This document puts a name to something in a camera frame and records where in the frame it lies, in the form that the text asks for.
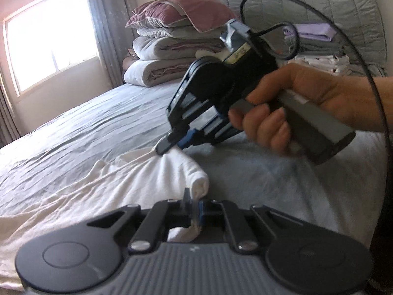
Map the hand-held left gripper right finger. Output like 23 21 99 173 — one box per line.
198 199 295 251

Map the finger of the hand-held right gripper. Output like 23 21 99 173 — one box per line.
181 129 200 148
156 129 188 156

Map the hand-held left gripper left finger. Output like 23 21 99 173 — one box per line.
87 188 194 251

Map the person's right forearm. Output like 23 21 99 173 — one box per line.
367 75 393 133

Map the person's right hand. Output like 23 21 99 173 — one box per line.
229 62 375 157

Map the mauve pillow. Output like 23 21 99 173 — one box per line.
126 0 237 33

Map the grey bed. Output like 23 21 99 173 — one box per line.
0 80 393 295

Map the grey folded garment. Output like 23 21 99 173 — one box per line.
284 36 343 57

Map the grey curtain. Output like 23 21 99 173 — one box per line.
0 77 20 148
81 0 136 88

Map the window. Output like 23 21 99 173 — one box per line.
3 0 102 97

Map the grey quilted headboard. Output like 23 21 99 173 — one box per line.
193 0 389 68

